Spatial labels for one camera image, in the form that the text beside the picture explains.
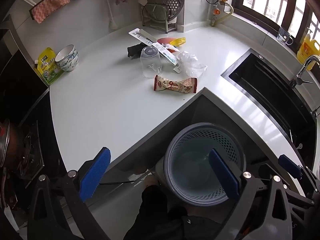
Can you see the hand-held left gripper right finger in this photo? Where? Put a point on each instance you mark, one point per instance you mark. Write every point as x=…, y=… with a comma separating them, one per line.
x=225, y=173

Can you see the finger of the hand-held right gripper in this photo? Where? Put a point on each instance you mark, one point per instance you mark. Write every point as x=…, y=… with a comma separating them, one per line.
x=290, y=166

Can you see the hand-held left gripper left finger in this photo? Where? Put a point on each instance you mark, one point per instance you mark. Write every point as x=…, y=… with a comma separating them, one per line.
x=96, y=173

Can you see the black cloth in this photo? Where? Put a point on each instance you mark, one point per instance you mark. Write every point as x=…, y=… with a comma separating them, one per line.
x=133, y=50

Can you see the yellow framed lid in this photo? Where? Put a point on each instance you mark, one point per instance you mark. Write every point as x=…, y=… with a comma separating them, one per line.
x=180, y=41

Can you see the black gas stove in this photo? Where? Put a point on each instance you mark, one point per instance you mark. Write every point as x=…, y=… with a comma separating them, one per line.
x=27, y=120

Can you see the black kitchen sink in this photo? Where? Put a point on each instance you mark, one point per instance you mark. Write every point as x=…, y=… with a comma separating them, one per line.
x=262, y=80

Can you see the dark cooking pot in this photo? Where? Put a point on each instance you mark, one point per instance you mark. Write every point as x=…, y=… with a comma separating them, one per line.
x=11, y=142

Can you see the steel faucet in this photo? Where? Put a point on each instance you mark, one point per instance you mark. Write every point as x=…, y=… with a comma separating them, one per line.
x=303, y=67

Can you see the brown snack wrapper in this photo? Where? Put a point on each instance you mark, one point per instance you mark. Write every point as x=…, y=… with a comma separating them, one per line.
x=172, y=85

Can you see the clear plastic bag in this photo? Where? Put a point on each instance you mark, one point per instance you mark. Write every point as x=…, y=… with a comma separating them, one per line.
x=191, y=63

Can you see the yellow green packet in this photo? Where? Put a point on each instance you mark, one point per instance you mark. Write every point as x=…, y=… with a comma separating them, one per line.
x=47, y=67

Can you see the yellow detergent bottle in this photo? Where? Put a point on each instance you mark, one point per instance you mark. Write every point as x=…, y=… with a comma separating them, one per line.
x=307, y=48

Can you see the clear plastic cup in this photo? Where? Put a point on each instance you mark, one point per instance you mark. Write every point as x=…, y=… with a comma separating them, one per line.
x=151, y=62

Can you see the white toothbrush pack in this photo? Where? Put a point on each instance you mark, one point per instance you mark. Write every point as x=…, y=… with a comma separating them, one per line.
x=170, y=57

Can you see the clear glass mug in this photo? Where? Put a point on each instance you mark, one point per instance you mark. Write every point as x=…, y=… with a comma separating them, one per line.
x=283, y=36

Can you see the white crumpled bag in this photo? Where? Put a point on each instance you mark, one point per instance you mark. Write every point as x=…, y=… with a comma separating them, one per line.
x=172, y=48

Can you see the white bottle brush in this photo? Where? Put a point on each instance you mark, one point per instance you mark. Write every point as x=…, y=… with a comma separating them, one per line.
x=113, y=23

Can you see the dark framed window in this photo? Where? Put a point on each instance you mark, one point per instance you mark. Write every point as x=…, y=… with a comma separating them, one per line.
x=290, y=12

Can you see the gas valve with orange knob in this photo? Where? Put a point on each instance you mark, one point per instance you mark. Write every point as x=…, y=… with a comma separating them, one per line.
x=216, y=12

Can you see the pink sponge cloth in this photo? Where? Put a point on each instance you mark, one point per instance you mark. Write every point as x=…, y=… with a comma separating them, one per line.
x=50, y=3

